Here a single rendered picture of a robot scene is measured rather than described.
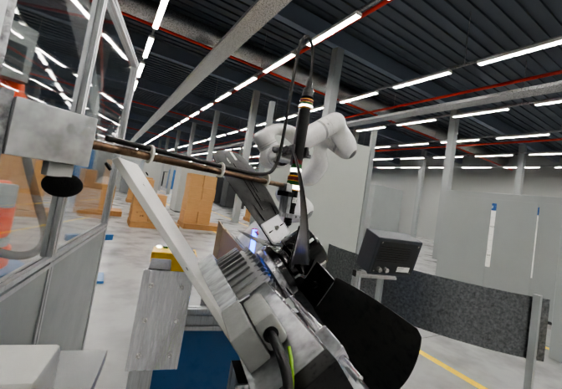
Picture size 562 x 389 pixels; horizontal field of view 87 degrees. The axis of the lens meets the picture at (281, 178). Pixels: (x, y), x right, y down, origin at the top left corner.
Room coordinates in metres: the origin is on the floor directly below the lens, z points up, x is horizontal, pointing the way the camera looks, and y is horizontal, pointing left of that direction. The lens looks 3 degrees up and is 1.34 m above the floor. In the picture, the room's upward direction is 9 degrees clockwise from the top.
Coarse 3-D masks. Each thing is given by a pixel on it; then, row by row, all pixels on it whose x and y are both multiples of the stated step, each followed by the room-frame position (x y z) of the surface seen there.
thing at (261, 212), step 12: (216, 156) 0.76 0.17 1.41; (228, 156) 0.82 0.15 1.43; (240, 156) 0.90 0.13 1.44; (240, 168) 0.84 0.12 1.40; (252, 168) 0.92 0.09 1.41; (228, 180) 0.76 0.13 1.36; (240, 180) 0.80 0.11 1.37; (240, 192) 0.78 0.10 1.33; (252, 192) 0.81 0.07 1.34; (264, 192) 0.87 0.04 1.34; (252, 204) 0.79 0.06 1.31; (264, 204) 0.83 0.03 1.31; (264, 216) 0.81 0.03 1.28
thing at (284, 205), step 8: (288, 184) 0.85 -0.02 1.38; (280, 192) 0.87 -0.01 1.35; (288, 192) 0.85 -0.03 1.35; (280, 200) 0.88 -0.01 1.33; (288, 200) 0.86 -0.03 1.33; (280, 208) 0.88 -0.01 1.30; (288, 208) 0.87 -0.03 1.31; (280, 216) 0.88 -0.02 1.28; (288, 216) 0.87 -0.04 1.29; (296, 216) 0.87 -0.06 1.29
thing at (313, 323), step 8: (288, 296) 0.71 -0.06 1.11; (296, 304) 0.67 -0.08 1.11; (304, 312) 0.65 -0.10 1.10; (312, 320) 0.62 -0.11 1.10; (312, 328) 0.61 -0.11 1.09; (344, 360) 0.53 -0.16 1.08; (352, 368) 0.52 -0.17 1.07; (352, 376) 0.51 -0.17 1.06; (360, 376) 0.50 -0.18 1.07; (360, 384) 0.50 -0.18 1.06
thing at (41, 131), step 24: (0, 96) 0.34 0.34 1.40; (0, 120) 0.35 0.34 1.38; (24, 120) 0.36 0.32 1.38; (48, 120) 0.37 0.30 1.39; (72, 120) 0.39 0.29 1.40; (96, 120) 0.42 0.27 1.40; (0, 144) 0.35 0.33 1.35; (24, 144) 0.36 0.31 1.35; (48, 144) 0.38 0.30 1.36; (72, 144) 0.40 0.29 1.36
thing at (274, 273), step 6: (258, 252) 0.79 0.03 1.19; (264, 258) 0.75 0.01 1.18; (264, 264) 0.78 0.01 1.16; (270, 264) 0.74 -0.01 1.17; (270, 270) 0.73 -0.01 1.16; (276, 270) 0.73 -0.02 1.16; (276, 276) 0.73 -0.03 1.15; (282, 276) 0.75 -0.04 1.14; (276, 282) 0.76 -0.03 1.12; (282, 282) 0.73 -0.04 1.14; (282, 288) 0.73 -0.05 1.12
